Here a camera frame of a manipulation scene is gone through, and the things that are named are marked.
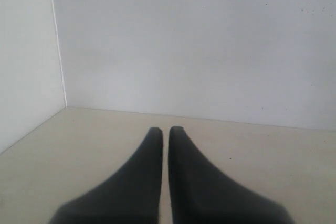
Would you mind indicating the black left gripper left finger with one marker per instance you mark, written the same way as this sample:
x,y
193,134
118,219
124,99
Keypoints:
x,y
130,195

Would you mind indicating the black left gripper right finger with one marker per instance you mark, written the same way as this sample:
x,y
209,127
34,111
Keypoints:
x,y
201,193

